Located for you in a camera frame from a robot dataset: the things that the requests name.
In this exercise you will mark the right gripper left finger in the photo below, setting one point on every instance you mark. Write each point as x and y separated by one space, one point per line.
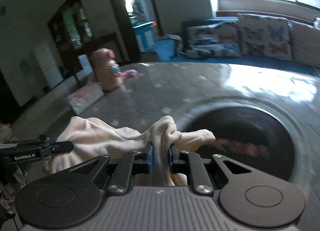
74 195

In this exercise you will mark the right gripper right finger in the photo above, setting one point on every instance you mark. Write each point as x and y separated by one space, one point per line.
222 193

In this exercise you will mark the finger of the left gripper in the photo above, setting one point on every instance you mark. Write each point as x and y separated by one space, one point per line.
53 147

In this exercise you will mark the cream beige garment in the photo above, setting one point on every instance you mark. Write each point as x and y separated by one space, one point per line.
92 137

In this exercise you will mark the grey blanket on sofa arm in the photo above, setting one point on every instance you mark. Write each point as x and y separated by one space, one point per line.
177 40

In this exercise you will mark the pink tissue pack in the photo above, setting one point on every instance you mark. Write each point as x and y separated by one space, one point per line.
85 97

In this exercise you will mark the white refrigerator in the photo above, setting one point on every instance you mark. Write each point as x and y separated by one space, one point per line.
47 64

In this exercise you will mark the pink cartoon water bottle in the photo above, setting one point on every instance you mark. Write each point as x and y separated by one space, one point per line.
106 68

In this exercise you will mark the dark wooden cabinet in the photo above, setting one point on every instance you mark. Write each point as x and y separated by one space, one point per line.
70 32

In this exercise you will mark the blue sofa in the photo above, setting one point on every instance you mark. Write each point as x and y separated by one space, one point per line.
164 50

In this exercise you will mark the left butterfly pillow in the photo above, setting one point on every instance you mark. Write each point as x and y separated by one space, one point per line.
214 40

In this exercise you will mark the upright butterfly pillow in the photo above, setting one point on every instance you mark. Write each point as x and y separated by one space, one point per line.
265 36

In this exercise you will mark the plain grey cushion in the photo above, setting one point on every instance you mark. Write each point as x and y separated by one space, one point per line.
305 44

